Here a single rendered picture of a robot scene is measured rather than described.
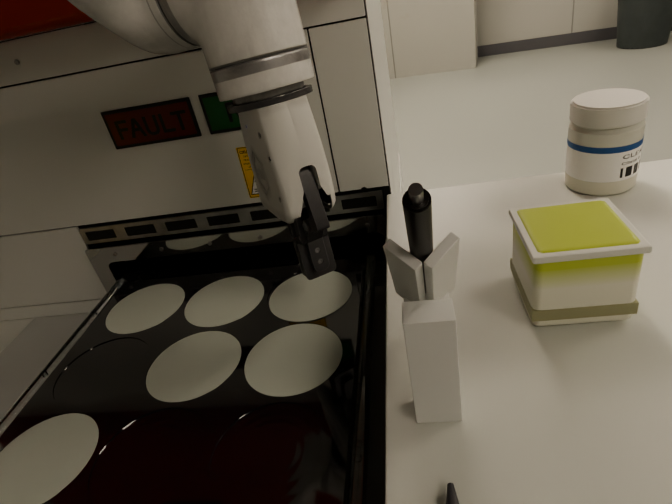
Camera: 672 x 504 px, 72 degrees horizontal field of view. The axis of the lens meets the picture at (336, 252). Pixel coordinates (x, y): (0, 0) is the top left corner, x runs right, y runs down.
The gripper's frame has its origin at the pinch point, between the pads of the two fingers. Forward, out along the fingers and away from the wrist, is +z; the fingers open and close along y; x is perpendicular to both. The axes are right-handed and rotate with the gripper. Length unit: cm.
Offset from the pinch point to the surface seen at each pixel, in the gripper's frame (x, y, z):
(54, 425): -28.6, -4.1, 8.3
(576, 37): 462, -382, 37
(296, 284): -0.6, -10.4, 7.2
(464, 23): 337, -411, -8
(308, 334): -2.9, -0.9, 8.6
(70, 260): -27.6, -36.1, 1.5
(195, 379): -15.0, -1.7, 8.6
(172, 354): -16.6, -7.2, 7.8
